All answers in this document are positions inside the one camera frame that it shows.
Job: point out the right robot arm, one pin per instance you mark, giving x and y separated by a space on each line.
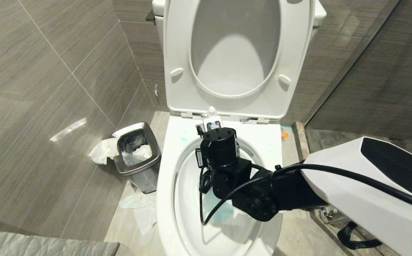
351 199

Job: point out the toilet seat hinge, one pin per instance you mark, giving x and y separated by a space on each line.
191 115
250 120

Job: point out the white toilet seat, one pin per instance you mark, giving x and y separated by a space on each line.
177 53

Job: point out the white toilet bowl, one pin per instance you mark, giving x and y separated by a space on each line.
168 199

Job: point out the white toilet lid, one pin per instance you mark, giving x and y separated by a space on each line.
234 39

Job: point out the clear plastic bin liner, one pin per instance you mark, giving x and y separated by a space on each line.
135 149

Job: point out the small orange object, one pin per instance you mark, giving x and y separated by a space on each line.
284 134

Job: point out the steel trash bin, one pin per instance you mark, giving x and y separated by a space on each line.
142 177

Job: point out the flat white tissue paper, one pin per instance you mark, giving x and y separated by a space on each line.
144 213

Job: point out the crumpled white tissue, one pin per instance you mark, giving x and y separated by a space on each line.
103 151

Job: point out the dark flush lever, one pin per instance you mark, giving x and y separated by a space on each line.
151 17

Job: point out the glass shower door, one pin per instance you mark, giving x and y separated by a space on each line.
387 71

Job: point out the grey cloth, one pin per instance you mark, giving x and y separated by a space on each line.
32 245

